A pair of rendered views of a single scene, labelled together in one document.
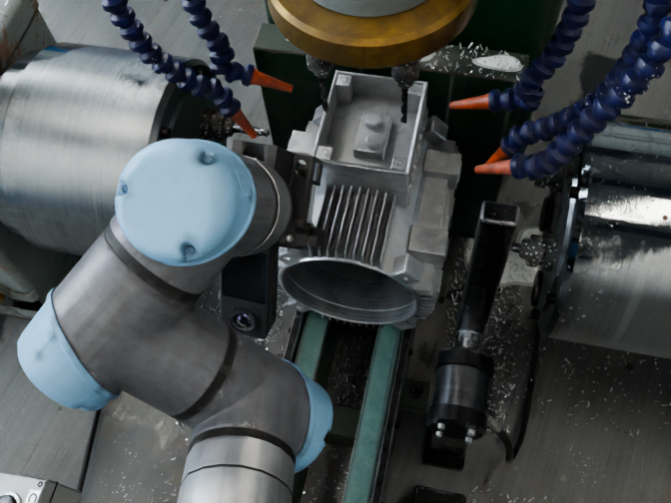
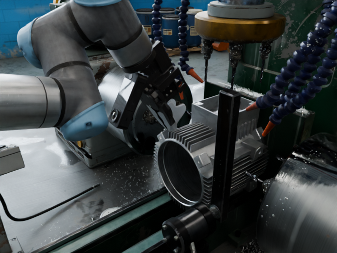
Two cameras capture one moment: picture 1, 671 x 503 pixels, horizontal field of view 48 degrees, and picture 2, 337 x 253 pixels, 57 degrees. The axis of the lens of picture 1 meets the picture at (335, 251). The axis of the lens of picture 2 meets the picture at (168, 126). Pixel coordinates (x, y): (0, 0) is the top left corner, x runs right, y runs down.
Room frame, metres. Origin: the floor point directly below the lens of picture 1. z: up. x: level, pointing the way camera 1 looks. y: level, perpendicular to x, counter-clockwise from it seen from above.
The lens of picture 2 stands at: (-0.13, -0.30, 1.42)
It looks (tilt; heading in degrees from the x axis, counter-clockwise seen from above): 27 degrees down; 33
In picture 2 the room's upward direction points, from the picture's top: straight up
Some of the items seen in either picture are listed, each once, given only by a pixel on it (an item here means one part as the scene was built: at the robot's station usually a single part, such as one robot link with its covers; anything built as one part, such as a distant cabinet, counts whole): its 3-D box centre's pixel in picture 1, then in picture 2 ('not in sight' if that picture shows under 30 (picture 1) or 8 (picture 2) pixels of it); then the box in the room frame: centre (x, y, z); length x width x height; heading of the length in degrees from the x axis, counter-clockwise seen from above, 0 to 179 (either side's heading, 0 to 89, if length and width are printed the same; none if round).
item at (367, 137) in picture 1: (370, 141); (224, 118); (0.48, -0.05, 1.11); 0.12 x 0.11 x 0.07; 162
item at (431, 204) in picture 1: (365, 217); (209, 157); (0.45, -0.04, 1.01); 0.20 x 0.19 x 0.19; 162
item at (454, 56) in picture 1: (392, 123); (253, 150); (0.61, -0.09, 0.97); 0.30 x 0.11 x 0.34; 72
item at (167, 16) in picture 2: not in sight; (169, 30); (4.83, 2.94, 0.37); 1.20 x 0.80 x 0.74; 146
